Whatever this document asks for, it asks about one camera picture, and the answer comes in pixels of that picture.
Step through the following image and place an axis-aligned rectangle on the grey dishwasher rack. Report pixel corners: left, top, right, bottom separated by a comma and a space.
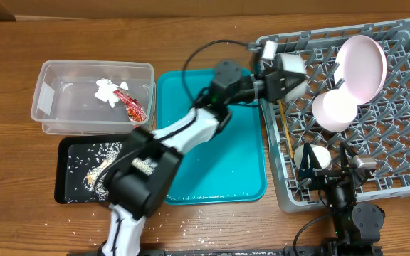
261, 19, 410, 213

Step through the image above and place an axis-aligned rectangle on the red sauce packet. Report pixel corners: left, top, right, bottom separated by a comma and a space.
113, 89, 147, 122

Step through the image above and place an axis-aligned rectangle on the clear plastic bin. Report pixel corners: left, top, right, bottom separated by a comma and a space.
31, 60, 155, 135

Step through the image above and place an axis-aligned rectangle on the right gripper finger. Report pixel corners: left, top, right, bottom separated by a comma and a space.
339, 142, 357, 169
299, 143, 322, 172

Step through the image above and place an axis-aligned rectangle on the white napkin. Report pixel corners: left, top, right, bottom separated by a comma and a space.
95, 78, 128, 108

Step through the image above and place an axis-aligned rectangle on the white cup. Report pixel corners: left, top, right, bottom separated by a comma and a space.
312, 90, 357, 132

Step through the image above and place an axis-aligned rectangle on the large white plate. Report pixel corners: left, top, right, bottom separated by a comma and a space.
333, 35, 387, 105

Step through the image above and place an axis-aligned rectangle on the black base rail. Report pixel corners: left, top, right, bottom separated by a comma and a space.
67, 246, 384, 256

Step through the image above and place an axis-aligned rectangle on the black plastic tray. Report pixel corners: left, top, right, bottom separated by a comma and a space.
54, 134, 125, 204

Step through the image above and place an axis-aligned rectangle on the grey bowl with rice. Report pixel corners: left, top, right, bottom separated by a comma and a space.
276, 53, 308, 102

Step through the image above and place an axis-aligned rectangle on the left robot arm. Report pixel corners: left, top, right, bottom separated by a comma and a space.
95, 54, 307, 255

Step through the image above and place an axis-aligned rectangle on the wooden chopstick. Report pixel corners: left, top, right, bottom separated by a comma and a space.
278, 100, 294, 160

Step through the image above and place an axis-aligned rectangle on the food scraps and rice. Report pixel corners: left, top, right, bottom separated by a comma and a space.
68, 141, 156, 200

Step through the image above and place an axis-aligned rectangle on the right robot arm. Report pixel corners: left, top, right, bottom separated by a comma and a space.
292, 142, 385, 256

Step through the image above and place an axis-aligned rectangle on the teal serving tray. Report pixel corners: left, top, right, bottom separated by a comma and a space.
156, 69, 267, 206

